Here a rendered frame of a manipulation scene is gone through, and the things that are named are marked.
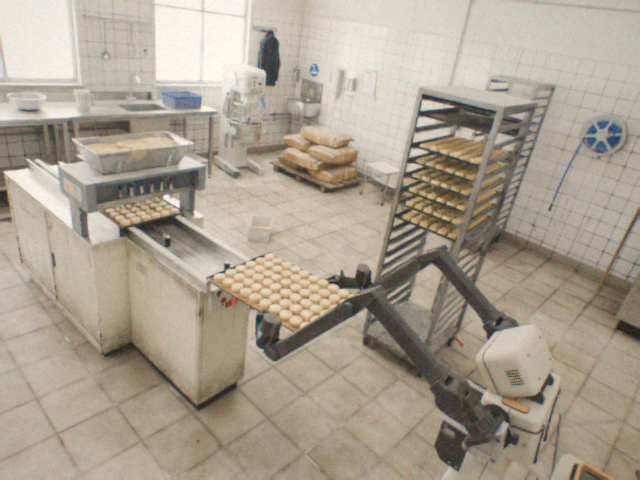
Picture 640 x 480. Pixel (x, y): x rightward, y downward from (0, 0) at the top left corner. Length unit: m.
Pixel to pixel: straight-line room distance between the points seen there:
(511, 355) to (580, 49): 4.43
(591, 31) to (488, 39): 1.04
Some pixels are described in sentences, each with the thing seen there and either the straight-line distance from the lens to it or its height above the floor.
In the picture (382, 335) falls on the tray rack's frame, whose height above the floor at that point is 0.15.
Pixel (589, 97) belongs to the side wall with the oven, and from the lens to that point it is 5.47.
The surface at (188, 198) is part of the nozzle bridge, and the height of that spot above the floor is 0.93.
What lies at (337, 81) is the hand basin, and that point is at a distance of 6.93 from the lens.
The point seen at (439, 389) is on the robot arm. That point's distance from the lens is 1.36.
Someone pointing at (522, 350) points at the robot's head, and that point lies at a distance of 1.43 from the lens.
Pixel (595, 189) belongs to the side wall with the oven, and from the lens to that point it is 5.51.
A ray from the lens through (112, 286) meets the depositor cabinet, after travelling 2.84.
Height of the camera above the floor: 2.07
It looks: 26 degrees down
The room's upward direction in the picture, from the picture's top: 9 degrees clockwise
